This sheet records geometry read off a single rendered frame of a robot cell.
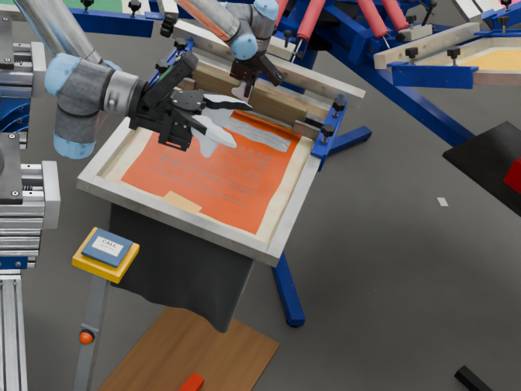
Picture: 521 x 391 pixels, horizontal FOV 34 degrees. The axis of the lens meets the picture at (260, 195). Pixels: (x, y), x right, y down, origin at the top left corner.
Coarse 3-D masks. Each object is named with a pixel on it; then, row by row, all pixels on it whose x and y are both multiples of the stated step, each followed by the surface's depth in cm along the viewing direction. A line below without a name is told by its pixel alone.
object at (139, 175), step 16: (240, 112) 275; (224, 128) 267; (160, 144) 253; (144, 160) 246; (128, 176) 239; (144, 176) 241; (160, 176) 243; (160, 192) 237; (176, 192) 239; (192, 192) 241
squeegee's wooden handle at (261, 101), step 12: (204, 72) 269; (216, 72) 270; (204, 84) 271; (216, 84) 270; (228, 84) 268; (252, 96) 268; (264, 96) 267; (276, 96) 268; (264, 108) 270; (276, 108) 268; (288, 108) 267; (300, 108) 267; (288, 120) 270; (300, 120) 269
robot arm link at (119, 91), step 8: (120, 72) 147; (112, 80) 145; (120, 80) 145; (128, 80) 145; (136, 80) 147; (112, 88) 145; (120, 88) 145; (128, 88) 145; (112, 96) 145; (120, 96) 145; (128, 96) 145; (104, 104) 146; (112, 104) 145; (120, 104) 145; (128, 104) 146; (112, 112) 147; (120, 112) 146
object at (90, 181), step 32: (224, 64) 288; (288, 96) 283; (128, 128) 250; (96, 160) 236; (320, 160) 261; (96, 192) 230; (128, 192) 229; (192, 224) 226; (288, 224) 235; (256, 256) 226
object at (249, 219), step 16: (272, 128) 273; (256, 144) 265; (272, 160) 261; (288, 160) 263; (272, 176) 255; (256, 192) 247; (272, 192) 249; (208, 208) 237; (224, 208) 239; (240, 208) 241; (256, 208) 242; (240, 224) 236; (256, 224) 237
